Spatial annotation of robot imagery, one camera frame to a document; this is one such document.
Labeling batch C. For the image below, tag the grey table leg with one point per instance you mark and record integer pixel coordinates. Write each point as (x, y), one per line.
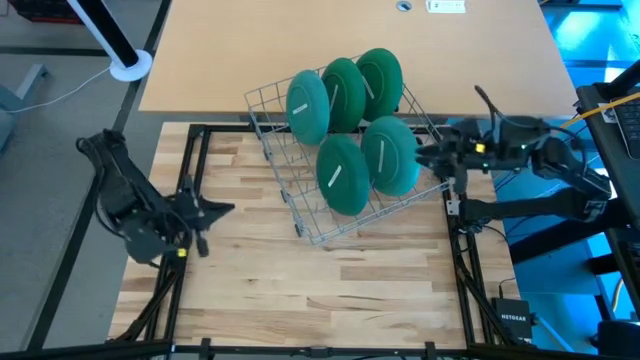
(30, 80)

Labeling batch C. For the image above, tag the white power strip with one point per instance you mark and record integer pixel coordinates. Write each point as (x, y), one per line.
(445, 6)

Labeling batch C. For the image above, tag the black laptop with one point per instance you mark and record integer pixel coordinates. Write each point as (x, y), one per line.
(631, 130)

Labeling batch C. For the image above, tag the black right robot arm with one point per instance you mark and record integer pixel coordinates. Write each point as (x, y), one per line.
(550, 205)

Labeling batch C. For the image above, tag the black equipment cart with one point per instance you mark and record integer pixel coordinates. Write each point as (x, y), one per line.
(600, 240)

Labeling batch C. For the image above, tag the black Netgear network switch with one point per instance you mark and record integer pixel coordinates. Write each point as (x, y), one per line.
(512, 317)

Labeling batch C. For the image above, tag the black box on floor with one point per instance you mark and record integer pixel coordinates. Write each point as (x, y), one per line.
(620, 342)

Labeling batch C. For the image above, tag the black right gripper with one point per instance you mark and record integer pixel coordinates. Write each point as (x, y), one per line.
(470, 155)

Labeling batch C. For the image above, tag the teal plate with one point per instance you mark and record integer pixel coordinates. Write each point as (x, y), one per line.
(307, 107)
(392, 160)

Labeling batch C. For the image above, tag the red and black crate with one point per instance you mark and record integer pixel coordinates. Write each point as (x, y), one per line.
(45, 10)

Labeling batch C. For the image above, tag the dark green plate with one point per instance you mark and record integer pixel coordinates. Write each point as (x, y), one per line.
(347, 95)
(382, 80)
(345, 180)

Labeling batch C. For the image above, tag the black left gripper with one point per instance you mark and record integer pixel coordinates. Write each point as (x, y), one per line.
(190, 210)

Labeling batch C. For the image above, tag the white pole with round base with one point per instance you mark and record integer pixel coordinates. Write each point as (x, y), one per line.
(145, 65)

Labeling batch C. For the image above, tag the tan desk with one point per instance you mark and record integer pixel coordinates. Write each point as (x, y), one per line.
(240, 60)

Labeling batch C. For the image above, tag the black aluminium frame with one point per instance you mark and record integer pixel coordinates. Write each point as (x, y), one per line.
(225, 129)

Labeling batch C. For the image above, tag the silver metal bracket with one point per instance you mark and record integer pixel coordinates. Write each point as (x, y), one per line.
(452, 207)

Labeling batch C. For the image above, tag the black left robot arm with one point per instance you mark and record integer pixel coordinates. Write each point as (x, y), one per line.
(120, 185)

